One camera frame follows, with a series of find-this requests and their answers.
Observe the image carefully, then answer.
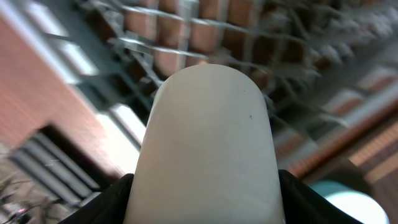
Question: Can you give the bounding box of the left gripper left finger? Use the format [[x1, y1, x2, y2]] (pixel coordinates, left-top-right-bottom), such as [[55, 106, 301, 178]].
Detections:
[[59, 174, 134, 224]]

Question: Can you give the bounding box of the white plastic cup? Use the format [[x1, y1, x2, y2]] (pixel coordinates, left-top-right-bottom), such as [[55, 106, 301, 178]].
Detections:
[[124, 64, 285, 224]]

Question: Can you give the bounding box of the grey plastic dish rack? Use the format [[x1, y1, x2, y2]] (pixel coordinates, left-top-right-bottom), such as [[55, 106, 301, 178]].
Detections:
[[1, 1, 397, 222]]

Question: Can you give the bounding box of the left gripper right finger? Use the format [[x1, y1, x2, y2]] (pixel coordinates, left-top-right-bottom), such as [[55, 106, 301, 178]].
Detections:
[[278, 169, 360, 224]]

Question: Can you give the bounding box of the light blue bowl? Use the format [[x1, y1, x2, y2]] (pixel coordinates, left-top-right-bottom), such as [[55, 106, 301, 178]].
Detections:
[[310, 180, 390, 224]]

